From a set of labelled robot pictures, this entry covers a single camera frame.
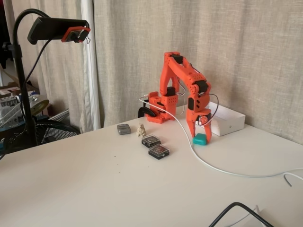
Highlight white bear figurine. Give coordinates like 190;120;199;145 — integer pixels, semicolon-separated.
136;123;147;138

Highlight yellowish round dish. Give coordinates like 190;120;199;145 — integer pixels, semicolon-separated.
29;99;50;116

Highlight black gooseneck stand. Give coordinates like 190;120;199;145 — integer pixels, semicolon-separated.
12;8;52;147

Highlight cardboard box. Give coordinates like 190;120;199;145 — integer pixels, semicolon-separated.
0;81;40;100

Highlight orange-framed camera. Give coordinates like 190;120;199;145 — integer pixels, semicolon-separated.
61;26;91;44

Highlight black camera holder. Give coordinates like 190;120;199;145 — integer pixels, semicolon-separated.
27;17;90;45

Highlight black table clamp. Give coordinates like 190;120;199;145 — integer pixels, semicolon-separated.
138;106;159;119

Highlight black camera cable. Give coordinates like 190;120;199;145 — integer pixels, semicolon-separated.
23;39;53;142

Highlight black clear-lid case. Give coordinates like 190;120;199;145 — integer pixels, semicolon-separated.
141;134;161;148
148;144;171;161

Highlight grey metal tin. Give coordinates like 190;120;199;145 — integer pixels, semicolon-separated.
116;123;132;136

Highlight white bin box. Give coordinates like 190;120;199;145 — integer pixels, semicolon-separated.
208;101;246;137

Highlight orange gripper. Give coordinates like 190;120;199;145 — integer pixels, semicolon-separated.
186;107;213;144

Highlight green cube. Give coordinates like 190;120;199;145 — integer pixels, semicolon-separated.
192;133;209;146

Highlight black fan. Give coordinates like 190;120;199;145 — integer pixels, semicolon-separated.
0;115;81;157

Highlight white cable end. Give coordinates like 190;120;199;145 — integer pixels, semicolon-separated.
283;173;303;187

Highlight thick black cable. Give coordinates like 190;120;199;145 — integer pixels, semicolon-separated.
208;202;275;227

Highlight orange robot base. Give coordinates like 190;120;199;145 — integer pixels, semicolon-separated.
144;91;178;124

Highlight long white cable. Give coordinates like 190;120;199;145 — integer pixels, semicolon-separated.
138;94;303;178

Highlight black gripper servo cable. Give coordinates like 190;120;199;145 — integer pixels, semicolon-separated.
200;93;220;126

